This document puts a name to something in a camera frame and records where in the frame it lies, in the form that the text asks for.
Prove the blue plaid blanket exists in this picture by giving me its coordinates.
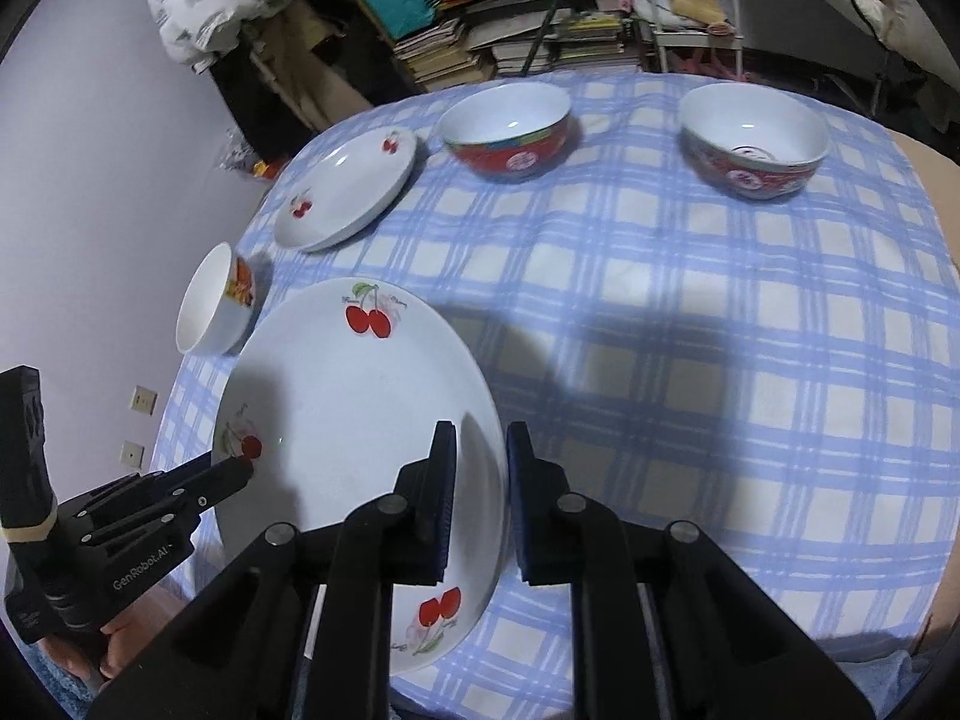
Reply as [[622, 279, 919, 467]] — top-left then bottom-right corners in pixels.
[[150, 69, 960, 706]]

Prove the green pole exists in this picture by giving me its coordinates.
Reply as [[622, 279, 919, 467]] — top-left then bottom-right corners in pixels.
[[523, 0, 593, 77]]

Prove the red bowl with green rim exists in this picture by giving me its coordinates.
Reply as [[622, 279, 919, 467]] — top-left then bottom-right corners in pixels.
[[439, 82, 575, 182]]

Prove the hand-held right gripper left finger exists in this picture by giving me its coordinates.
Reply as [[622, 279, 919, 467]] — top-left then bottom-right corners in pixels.
[[90, 420, 458, 720]]

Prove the small white cherry plate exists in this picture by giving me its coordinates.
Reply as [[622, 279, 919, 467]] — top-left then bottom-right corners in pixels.
[[274, 127, 418, 254]]

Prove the white metal cart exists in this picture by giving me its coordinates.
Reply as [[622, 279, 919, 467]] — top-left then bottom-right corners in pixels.
[[630, 0, 751, 80]]

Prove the large white cherry plate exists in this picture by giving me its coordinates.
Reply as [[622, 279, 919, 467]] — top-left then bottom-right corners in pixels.
[[211, 277, 511, 680]]

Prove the pile of snack packets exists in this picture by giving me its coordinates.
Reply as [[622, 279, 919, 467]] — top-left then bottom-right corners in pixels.
[[221, 127, 290, 179]]

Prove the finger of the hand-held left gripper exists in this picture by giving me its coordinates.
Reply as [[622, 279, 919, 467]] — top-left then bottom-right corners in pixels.
[[142, 452, 220, 490], [171, 456, 256, 518]]

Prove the red bowl with inner seal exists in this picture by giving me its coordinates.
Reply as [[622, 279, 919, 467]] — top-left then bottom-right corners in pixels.
[[679, 84, 830, 202]]

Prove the pile of stacked books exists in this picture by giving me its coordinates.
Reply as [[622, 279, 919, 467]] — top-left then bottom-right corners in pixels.
[[390, 7, 646, 91]]

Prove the small white orange-print bowl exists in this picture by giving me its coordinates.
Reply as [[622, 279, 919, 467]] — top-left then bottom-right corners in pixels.
[[175, 242, 261, 356]]

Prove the person's left hand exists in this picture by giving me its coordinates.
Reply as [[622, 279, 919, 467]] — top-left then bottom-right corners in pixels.
[[96, 600, 162, 685]]

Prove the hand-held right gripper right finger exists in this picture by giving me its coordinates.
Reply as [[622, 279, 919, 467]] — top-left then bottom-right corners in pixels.
[[506, 421, 875, 720]]

